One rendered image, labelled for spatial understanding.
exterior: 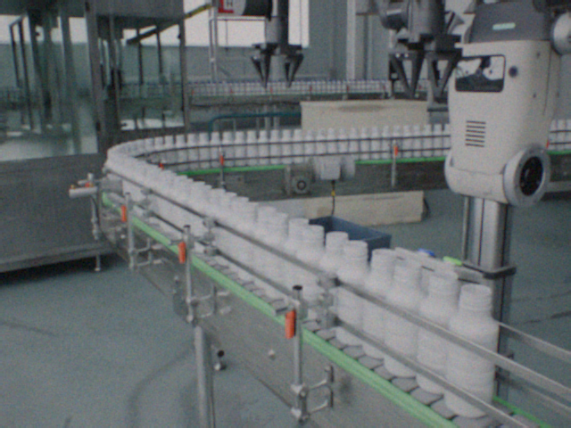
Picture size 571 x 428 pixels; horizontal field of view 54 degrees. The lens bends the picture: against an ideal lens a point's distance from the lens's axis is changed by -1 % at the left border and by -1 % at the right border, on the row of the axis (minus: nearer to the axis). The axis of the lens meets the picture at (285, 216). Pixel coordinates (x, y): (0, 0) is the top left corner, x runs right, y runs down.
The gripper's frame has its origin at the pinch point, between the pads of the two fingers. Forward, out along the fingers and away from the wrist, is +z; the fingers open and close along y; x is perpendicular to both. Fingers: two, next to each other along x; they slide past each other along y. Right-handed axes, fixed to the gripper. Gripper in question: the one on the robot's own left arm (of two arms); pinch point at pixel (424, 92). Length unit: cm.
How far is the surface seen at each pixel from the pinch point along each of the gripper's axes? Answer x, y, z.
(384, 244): 56, 42, 48
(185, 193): 67, -17, 27
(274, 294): 19.5, -18.5, 38.4
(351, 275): -3.9, -18.0, 27.4
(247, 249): 30.9, -18.2, 32.2
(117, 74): 541, 95, -7
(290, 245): 14.6, -17.7, 27.3
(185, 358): 188, 23, 140
